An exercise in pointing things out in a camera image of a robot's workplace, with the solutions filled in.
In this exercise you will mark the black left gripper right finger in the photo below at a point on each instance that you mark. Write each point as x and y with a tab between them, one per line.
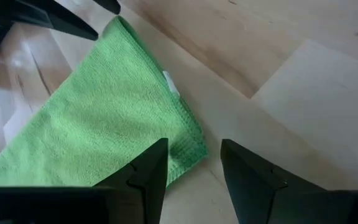
250	186

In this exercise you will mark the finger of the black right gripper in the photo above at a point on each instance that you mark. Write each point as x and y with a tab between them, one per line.
109	5
57	20

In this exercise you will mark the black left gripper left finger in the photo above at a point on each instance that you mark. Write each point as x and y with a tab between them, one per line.
145	186

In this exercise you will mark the green microfiber towel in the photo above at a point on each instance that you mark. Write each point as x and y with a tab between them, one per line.
104	124

